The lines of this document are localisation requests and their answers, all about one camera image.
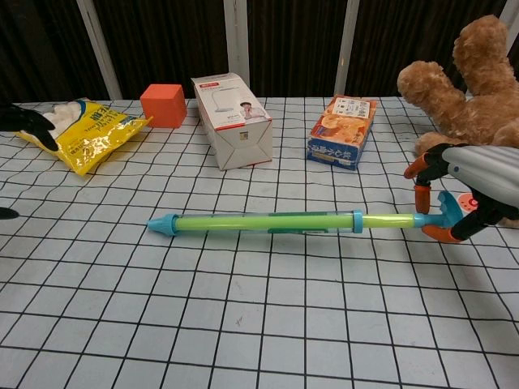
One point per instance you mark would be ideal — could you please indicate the green blue water pump toy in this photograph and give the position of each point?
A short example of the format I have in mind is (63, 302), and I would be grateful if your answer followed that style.
(259, 221)

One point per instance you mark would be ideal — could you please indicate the white desk lamp box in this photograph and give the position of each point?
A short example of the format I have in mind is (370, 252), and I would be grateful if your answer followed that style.
(239, 133)

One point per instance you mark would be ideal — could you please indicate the round orange paper tag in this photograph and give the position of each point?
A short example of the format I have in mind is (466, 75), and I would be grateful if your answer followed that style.
(468, 202)

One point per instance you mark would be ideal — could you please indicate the orange and blue snack box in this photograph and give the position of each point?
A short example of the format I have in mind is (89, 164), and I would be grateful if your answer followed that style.
(342, 129)

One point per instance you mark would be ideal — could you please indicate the white black checkered tablecloth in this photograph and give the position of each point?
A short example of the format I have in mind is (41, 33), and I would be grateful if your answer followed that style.
(259, 304)

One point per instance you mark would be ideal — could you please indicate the brown teddy bear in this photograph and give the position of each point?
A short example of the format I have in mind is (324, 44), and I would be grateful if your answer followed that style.
(478, 105)

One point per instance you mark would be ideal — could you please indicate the white frame post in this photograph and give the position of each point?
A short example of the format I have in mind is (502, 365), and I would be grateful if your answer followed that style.
(510, 12)
(347, 48)
(99, 48)
(236, 40)

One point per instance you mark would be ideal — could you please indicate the orange cube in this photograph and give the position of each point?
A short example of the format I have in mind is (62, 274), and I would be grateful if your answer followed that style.
(164, 107)

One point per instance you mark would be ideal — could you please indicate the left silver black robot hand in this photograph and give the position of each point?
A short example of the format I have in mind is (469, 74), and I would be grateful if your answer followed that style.
(24, 119)

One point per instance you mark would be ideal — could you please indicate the yellow cotton ball bag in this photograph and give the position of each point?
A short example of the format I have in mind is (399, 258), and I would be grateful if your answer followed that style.
(95, 135)

